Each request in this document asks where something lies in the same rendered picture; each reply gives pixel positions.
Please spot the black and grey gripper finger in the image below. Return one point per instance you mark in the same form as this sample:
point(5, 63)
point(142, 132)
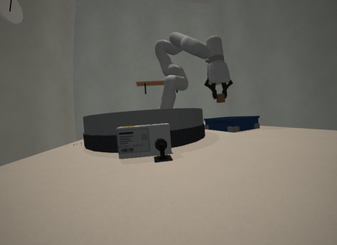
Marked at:
point(212, 87)
point(225, 86)

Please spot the bronze bushing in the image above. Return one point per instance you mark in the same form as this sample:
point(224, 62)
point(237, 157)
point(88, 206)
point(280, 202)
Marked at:
point(220, 98)

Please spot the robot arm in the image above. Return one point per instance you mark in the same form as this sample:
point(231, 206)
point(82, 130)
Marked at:
point(176, 78)

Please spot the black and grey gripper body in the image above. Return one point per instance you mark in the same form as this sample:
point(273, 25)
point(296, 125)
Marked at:
point(218, 72)

